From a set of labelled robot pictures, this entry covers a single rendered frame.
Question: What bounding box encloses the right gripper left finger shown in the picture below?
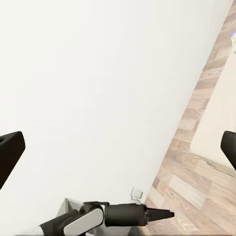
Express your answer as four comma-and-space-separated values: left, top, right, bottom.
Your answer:
0, 131, 26, 190

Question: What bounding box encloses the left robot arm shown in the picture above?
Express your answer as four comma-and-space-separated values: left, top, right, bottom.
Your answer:
16, 187, 175, 236

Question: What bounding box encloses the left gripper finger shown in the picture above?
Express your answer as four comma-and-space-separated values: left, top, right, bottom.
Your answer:
145, 209, 175, 225

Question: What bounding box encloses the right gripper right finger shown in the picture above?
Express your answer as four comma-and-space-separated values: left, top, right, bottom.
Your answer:
220, 130, 236, 170

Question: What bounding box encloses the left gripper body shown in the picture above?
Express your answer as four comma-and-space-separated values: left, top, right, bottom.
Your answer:
118, 203, 146, 227

